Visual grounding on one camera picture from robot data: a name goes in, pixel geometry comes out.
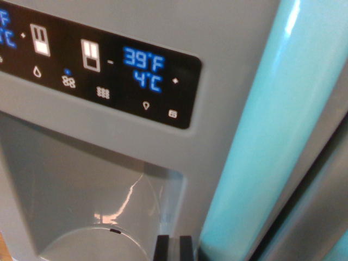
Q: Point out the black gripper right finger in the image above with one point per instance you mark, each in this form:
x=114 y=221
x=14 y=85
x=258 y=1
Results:
x=186 y=248

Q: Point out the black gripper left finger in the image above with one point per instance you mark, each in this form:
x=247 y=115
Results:
x=162 y=248

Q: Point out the grey toy refrigerator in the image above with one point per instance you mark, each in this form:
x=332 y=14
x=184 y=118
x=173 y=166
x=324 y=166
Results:
x=136 y=146

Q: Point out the black temperature display panel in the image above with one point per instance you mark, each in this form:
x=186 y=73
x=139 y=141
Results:
x=108 y=70

